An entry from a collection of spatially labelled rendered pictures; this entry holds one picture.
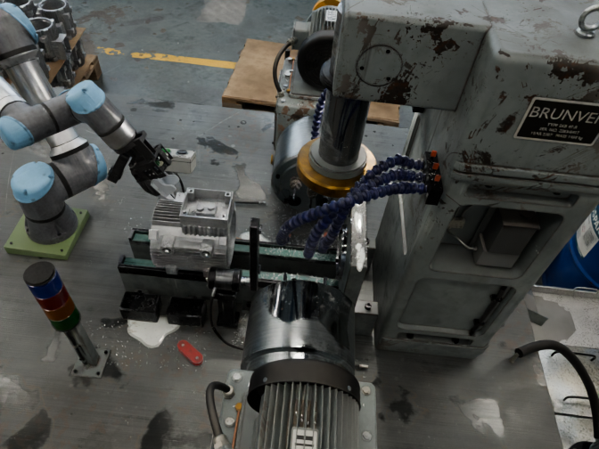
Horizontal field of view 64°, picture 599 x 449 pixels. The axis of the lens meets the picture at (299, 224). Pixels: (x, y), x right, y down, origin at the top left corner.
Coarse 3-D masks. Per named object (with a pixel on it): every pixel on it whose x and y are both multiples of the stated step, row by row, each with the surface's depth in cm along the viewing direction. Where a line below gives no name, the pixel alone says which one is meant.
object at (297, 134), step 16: (288, 128) 147; (304, 128) 142; (320, 128) 142; (288, 144) 141; (288, 160) 137; (272, 176) 142; (288, 176) 141; (288, 192) 146; (304, 192) 145; (304, 208) 151
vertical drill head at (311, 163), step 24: (336, 24) 83; (336, 48) 85; (336, 120) 94; (360, 120) 95; (312, 144) 107; (336, 144) 99; (360, 144) 101; (312, 168) 105; (336, 168) 102; (360, 168) 103; (312, 192) 109; (336, 192) 103
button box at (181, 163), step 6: (174, 150) 147; (174, 156) 142; (180, 156) 142; (186, 156) 143; (192, 156) 144; (174, 162) 143; (180, 162) 143; (186, 162) 142; (192, 162) 144; (168, 168) 144; (174, 168) 144; (180, 168) 143; (186, 168) 143; (192, 168) 145
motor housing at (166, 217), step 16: (160, 208) 124; (176, 208) 125; (160, 224) 123; (176, 224) 123; (160, 240) 123; (176, 240) 123; (192, 240) 123; (160, 256) 124; (176, 256) 124; (192, 256) 124; (224, 256) 124
